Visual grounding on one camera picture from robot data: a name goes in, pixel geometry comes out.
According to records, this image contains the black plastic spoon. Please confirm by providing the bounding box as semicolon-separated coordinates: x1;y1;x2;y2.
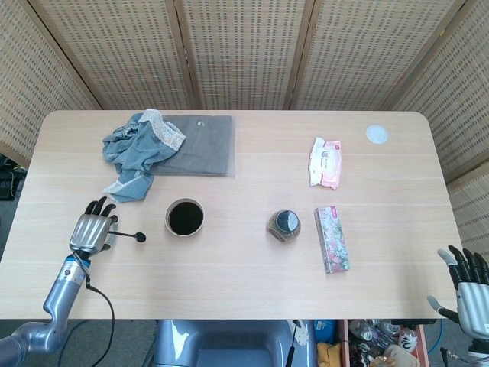
108;230;147;244

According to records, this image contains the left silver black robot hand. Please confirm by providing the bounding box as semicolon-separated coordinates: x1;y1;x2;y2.
68;196;120;255

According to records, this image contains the bamboo folding screen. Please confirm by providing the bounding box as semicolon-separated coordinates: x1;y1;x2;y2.
0;0;489;291

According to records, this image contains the white round table grommet cover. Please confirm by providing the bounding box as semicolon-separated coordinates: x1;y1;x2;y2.
365;124;390;145

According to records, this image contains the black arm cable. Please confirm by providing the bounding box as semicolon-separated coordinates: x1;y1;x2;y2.
74;252;116;367

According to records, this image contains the blue cloth with lace trim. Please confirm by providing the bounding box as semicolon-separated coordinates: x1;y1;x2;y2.
101;108;187;205

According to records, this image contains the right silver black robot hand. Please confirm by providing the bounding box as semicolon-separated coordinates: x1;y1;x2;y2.
426;244;489;339

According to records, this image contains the blue plastic container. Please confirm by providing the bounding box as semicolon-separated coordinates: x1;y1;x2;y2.
313;319;339;345

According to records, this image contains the yellow bag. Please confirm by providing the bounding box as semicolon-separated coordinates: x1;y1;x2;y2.
316;341;345;367

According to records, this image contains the floral tissue box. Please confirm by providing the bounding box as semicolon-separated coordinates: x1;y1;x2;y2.
313;205;351;274

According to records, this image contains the pink white wet wipes pack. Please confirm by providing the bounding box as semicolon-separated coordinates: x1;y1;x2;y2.
308;137;343;190

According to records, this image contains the clear plastic food container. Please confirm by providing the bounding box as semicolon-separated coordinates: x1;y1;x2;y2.
381;343;416;367

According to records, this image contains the glass jar with black lid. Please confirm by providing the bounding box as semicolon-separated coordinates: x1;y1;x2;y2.
266;209;303;242

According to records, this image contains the dark equipment with cables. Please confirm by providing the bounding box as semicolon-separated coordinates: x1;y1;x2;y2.
0;152;28;202

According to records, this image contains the white bowl of dark liquid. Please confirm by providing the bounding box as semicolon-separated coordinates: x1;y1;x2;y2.
164;197;206;239

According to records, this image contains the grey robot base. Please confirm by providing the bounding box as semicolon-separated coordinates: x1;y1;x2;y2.
151;319;319;367

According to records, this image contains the white tag on black rod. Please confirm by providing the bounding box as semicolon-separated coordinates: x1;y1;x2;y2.
284;320;309;367

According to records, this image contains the red crate of clutter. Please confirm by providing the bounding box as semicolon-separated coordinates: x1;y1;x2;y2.
338;319;429;367

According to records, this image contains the grey folded cloth in bag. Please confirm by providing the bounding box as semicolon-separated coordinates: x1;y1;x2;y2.
152;115;238;179

